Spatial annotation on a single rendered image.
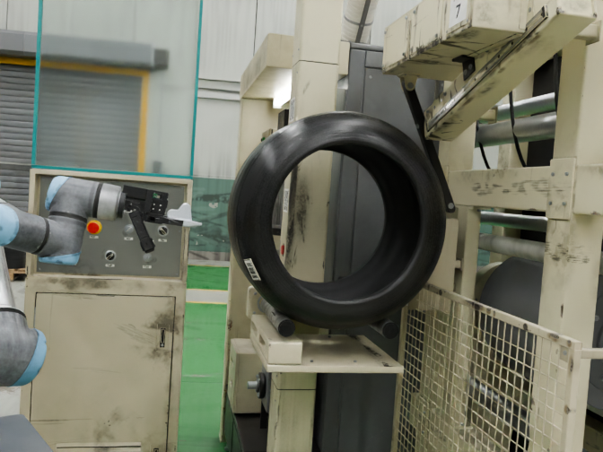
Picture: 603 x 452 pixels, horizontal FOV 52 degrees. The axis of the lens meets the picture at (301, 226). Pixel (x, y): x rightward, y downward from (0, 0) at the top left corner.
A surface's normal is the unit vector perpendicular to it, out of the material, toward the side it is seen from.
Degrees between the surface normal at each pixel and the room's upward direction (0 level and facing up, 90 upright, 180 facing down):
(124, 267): 90
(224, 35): 90
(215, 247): 90
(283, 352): 90
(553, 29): 162
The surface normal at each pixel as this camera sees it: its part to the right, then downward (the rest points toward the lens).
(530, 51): 0.00, 0.97
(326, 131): 0.15, -0.11
